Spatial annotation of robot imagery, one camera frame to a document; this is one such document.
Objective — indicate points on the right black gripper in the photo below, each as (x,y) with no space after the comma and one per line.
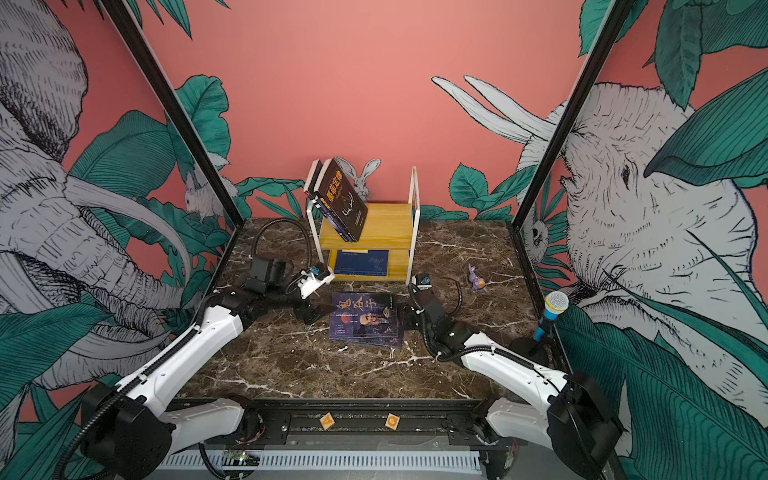
(407,317)

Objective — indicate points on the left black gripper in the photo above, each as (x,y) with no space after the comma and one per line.
(305,312)

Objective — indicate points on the blue book yellow label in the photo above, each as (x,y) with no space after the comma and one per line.
(370,263)

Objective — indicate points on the purple book yellow label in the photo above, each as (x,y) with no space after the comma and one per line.
(332,217)

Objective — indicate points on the black book yellow title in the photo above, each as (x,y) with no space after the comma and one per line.
(338,195)

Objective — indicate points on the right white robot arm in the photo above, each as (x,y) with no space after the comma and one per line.
(564,412)

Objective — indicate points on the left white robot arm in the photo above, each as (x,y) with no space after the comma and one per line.
(129,430)

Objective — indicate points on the small purple toy figure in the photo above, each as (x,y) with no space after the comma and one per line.
(476,281)

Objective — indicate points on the dark purple bottom book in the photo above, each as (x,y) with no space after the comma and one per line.
(366,318)

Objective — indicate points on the white wooden two-tier shelf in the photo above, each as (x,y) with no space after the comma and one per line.
(389,226)

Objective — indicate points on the left orange sticker tag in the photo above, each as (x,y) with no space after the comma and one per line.
(327,421)

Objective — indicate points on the orange sticker tag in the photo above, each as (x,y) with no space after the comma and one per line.
(327,421)
(392,421)

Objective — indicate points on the right orange sticker tag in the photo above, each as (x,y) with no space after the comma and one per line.
(392,421)

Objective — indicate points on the blue microphone on stand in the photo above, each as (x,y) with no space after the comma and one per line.
(533,348)

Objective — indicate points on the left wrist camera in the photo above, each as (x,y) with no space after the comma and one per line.
(272,279)

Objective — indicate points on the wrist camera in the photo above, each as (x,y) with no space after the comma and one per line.
(272,279)
(422,281)

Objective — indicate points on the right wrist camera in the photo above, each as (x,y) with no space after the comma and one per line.
(422,281)

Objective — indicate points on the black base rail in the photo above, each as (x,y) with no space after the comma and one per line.
(458,421)

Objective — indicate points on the white slotted cable duct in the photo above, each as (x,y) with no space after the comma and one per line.
(462,462)

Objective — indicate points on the left black frame post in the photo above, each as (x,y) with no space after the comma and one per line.
(126,25)

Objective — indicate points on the black frame post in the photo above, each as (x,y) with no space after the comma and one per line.
(610,28)
(126,25)

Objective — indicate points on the right black frame post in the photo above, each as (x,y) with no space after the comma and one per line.
(610,28)

